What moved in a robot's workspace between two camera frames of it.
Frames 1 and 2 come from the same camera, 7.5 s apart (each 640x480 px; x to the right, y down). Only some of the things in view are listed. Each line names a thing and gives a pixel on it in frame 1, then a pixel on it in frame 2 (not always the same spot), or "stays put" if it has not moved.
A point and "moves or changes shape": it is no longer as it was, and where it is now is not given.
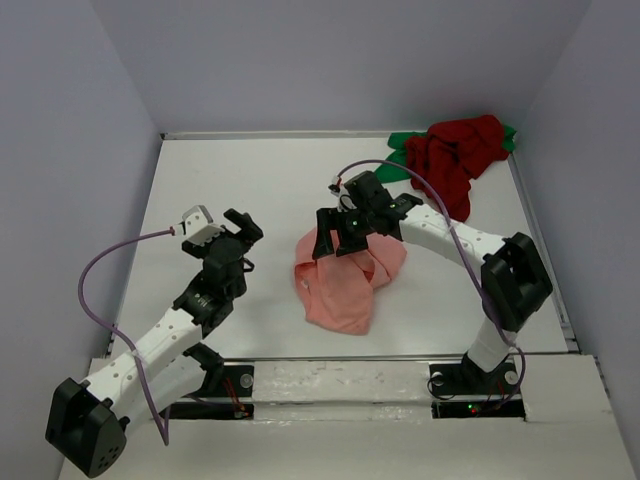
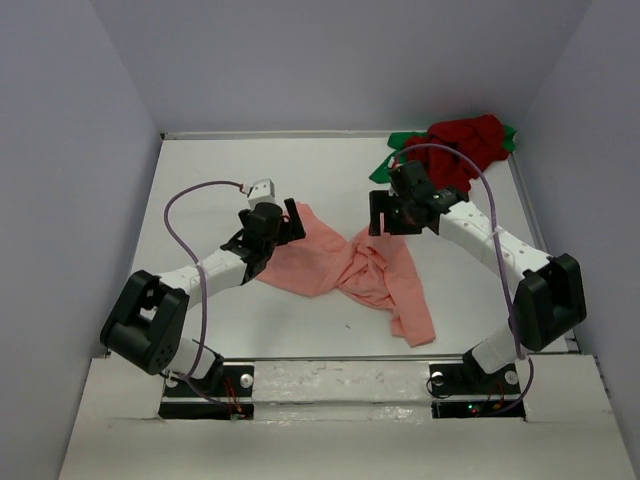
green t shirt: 396,168 stays put
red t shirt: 450,155 stays put
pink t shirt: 338,291 moves or changes shape
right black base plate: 462,379 stays put
